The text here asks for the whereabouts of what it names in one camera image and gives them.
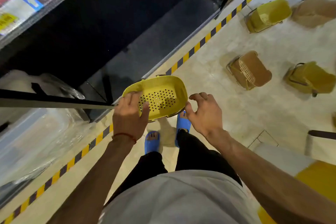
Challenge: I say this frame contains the black metal shelf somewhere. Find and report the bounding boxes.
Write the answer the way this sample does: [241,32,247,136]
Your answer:
[0,0,271,209]

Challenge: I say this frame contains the blue slipper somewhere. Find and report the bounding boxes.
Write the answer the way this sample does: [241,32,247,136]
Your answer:
[144,131,161,155]
[175,111,191,148]

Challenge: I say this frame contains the red string bracelet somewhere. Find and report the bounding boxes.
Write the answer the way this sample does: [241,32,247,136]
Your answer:
[111,132,137,145]

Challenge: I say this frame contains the person's right hand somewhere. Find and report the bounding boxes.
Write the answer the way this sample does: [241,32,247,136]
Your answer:
[185,92,224,139]

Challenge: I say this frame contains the black trousers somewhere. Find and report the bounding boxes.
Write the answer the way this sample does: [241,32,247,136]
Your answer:
[104,129,243,206]

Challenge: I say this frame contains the tan plastic basket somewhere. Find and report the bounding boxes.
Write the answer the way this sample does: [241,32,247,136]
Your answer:
[290,0,336,29]
[226,50,273,91]

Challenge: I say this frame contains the person's left forearm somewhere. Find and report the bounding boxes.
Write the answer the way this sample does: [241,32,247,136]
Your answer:
[47,136,137,224]

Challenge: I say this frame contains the white shirt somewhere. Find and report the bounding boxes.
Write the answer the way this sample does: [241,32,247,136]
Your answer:
[98,170,262,224]

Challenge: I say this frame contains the person's left hand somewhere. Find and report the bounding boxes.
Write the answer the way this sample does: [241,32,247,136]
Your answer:
[112,91,150,143]

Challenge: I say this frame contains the person's right forearm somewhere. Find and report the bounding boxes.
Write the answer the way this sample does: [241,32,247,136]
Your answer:
[206,128,336,224]

